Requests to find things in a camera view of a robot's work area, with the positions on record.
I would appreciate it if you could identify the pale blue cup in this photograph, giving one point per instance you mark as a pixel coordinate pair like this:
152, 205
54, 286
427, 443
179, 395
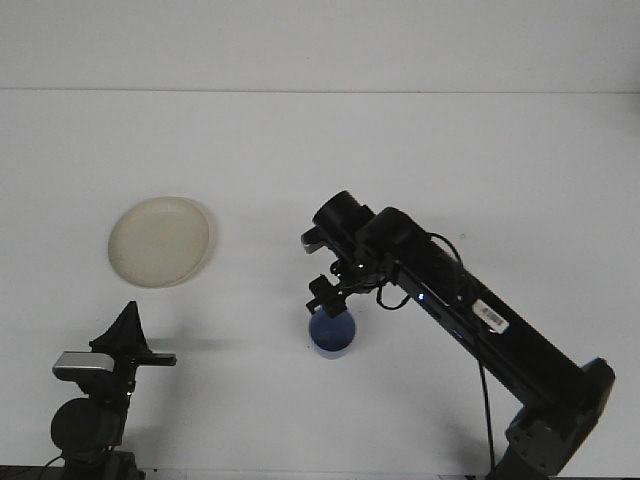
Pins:
332, 335

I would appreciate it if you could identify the pale round plate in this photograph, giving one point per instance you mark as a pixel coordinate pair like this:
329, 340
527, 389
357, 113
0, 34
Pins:
160, 242

